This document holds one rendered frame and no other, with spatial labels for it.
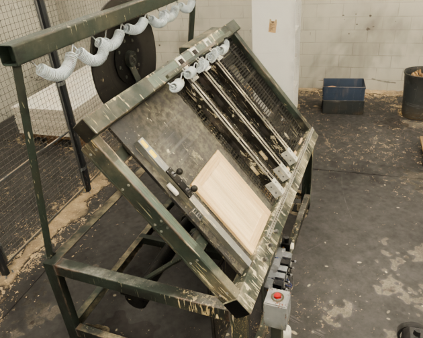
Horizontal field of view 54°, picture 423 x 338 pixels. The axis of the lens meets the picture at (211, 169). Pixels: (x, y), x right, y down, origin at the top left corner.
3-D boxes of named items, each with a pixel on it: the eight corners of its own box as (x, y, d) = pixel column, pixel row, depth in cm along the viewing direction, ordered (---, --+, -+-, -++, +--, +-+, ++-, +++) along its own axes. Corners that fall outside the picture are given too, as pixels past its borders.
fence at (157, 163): (244, 269, 242) (249, 267, 239) (133, 144, 225) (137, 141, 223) (246, 263, 246) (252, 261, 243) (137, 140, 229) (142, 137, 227)
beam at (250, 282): (236, 320, 227) (251, 314, 221) (222, 304, 225) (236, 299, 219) (309, 141, 402) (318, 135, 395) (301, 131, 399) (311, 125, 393)
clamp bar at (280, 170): (281, 183, 316) (307, 169, 302) (178, 59, 296) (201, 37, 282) (285, 176, 324) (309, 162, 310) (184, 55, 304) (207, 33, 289)
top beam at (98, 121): (86, 144, 203) (97, 134, 197) (71, 129, 201) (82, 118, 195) (233, 35, 377) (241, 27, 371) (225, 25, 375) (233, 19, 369)
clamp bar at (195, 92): (274, 200, 298) (301, 186, 284) (164, 68, 278) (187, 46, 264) (278, 192, 306) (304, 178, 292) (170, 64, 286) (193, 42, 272)
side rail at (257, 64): (299, 135, 393) (309, 129, 387) (225, 41, 374) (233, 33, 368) (301, 131, 399) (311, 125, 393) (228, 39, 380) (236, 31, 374)
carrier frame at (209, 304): (248, 401, 264) (244, 311, 222) (70, 342, 312) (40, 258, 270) (310, 205, 437) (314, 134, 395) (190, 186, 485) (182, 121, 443)
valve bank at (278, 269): (285, 316, 249) (285, 287, 237) (261, 310, 254) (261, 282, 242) (301, 260, 288) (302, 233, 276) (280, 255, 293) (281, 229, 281)
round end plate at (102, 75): (112, 136, 275) (85, 9, 235) (105, 135, 277) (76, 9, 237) (166, 93, 338) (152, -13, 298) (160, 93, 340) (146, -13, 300)
